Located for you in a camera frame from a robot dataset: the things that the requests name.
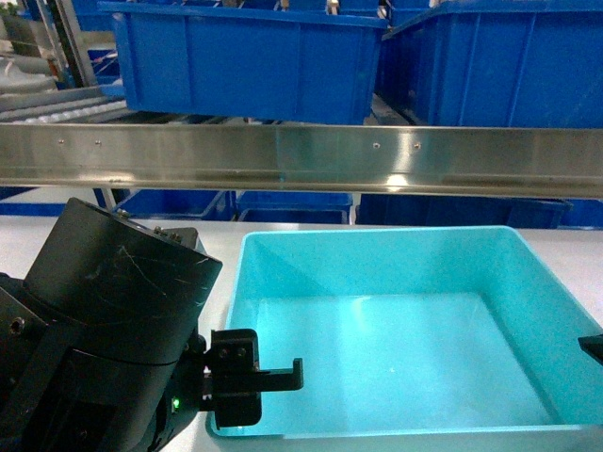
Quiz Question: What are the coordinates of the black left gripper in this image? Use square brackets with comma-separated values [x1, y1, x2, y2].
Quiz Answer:
[145, 327, 303, 451]

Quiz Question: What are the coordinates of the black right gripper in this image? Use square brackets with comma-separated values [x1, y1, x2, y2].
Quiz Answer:
[578, 334, 603, 363]

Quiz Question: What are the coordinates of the teal plastic tray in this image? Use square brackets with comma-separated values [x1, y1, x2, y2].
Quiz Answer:
[207, 227, 602, 451]

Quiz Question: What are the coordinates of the large blue bin right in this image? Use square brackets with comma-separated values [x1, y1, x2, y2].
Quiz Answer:
[375, 1, 602, 128]

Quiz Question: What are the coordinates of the large blue bin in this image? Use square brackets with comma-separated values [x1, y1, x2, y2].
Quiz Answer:
[99, 1, 387, 125]
[375, 1, 602, 128]

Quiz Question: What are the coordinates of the large blue bin left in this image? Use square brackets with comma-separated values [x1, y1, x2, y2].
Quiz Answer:
[99, 1, 387, 125]

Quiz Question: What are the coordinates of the stainless steel shelf rail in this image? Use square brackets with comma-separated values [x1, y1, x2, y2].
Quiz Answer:
[1, 123, 602, 199]

